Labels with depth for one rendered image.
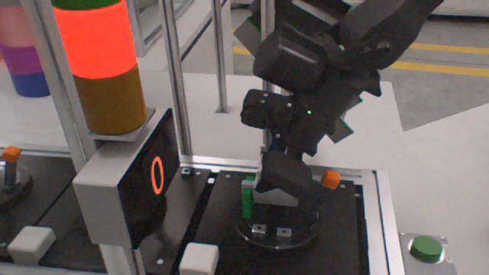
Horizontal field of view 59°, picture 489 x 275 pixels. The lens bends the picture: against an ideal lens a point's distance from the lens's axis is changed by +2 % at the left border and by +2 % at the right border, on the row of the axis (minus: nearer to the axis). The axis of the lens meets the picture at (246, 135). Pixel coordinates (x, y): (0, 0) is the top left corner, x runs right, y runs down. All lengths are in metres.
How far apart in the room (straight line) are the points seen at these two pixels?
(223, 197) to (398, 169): 0.43
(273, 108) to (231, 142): 0.52
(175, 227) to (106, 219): 0.32
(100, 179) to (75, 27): 0.11
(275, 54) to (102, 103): 0.20
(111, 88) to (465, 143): 0.93
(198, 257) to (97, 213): 0.26
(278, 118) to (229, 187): 0.24
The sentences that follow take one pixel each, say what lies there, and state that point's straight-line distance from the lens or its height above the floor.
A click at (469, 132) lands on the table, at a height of 0.86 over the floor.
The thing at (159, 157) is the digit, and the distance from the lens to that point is 0.40.
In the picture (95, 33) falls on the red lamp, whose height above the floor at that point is 1.34.
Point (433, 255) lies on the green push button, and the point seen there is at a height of 0.97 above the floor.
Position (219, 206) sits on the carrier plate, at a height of 0.97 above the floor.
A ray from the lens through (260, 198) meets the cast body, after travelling 0.62.
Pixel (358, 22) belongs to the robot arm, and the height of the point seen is 1.29.
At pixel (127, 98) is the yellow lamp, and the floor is 1.29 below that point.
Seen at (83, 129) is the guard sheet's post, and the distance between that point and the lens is 0.38.
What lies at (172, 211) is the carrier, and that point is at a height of 0.97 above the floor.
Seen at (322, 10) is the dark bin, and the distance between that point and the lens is 0.82.
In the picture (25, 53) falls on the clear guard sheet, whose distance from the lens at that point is 0.33.
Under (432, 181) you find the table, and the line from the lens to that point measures 0.99.
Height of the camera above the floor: 1.45
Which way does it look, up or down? 33 degrees down
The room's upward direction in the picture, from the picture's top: 2 degrees counter-clockwise
